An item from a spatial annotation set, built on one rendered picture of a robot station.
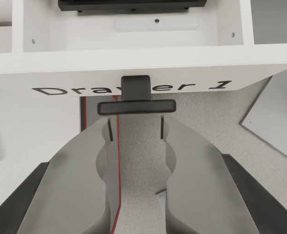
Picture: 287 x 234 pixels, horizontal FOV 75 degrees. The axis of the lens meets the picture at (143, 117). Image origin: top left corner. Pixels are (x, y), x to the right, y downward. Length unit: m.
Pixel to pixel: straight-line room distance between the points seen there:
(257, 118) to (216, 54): 1.08
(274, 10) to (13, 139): 0.53
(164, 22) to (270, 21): 0.29
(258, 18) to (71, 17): 0.36
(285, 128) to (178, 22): 1.13
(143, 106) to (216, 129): 1.01
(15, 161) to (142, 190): 0.84
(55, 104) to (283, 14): 0.46
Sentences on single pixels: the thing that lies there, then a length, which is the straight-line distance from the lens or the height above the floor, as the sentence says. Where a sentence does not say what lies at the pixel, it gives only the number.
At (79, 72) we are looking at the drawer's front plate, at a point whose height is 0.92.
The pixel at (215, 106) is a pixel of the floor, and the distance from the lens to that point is 1.18.
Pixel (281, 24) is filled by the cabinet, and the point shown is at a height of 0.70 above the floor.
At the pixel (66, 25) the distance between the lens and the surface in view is 0.30.
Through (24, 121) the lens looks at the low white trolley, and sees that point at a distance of 0.38.
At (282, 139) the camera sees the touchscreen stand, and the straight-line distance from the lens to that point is 1.32.
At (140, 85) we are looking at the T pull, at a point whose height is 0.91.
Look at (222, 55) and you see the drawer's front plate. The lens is 0.18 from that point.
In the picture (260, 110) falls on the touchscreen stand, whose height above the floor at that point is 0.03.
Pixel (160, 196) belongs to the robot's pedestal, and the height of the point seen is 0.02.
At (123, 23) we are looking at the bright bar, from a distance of 0.27.
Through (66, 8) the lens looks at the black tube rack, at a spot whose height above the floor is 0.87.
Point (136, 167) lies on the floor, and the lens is 1.10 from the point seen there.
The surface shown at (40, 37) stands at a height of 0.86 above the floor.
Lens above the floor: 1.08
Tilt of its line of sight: 86 degrees down
